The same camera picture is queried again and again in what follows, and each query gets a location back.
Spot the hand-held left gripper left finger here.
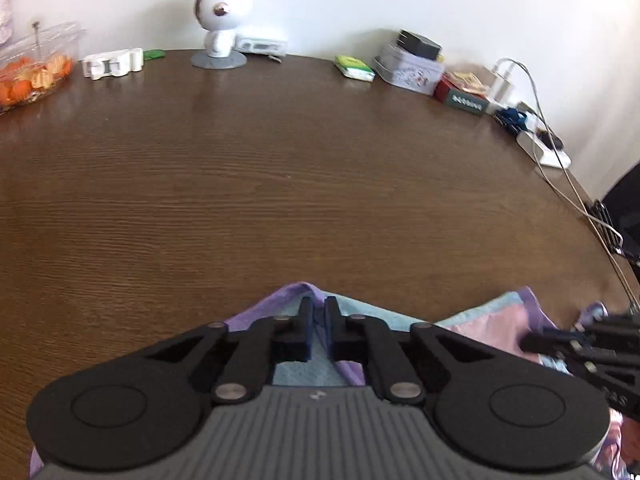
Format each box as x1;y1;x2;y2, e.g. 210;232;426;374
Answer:
145;297;315;406

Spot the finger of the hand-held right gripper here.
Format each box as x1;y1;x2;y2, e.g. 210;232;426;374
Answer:
520;332;640;381
582;312;640;346

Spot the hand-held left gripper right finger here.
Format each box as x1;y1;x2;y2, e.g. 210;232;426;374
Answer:
325;297;496;406

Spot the pastel pink purple garment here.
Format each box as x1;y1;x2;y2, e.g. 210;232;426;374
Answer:
27;281;632;480

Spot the black folding phone stand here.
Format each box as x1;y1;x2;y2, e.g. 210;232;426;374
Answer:
590;200;640;267

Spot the black chair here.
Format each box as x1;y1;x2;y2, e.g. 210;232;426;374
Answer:
600;162;640;281

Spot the white power strip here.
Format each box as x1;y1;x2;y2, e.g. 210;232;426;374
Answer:
516;130;572;168

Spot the black plug on strip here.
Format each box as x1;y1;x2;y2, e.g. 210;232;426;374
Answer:
535;130;566;151

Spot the blue folded item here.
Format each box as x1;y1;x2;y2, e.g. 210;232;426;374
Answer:
495;107;528;133

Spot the dark green printed box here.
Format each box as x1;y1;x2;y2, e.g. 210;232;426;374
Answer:
446;87;488;117

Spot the green yellow packet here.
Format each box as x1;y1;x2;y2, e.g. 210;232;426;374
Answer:
334;55;376;82

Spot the lavender tin box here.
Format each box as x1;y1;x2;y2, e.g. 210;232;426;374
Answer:
372;42;446;96

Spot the pile of tan snack packets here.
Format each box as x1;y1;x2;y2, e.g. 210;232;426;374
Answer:
445;71;488;95

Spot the small white rectangular device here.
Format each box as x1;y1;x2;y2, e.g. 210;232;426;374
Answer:
235;30;288;57

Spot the black power adapter block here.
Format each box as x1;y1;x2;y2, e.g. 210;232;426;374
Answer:
396;30;442;61

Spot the white plastic clip device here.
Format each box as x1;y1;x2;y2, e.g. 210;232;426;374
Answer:
81;47;145;80

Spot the white round-headed robot figurine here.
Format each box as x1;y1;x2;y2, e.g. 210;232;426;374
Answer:
191;0;248;70

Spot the clear plastic fruit container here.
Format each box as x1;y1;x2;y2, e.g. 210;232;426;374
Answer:
0;22;86;113

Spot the white charging cable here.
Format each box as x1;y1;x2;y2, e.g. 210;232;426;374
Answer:
495;57;640;306

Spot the white wall charger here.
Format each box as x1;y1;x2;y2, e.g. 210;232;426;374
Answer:
487;65;516;103

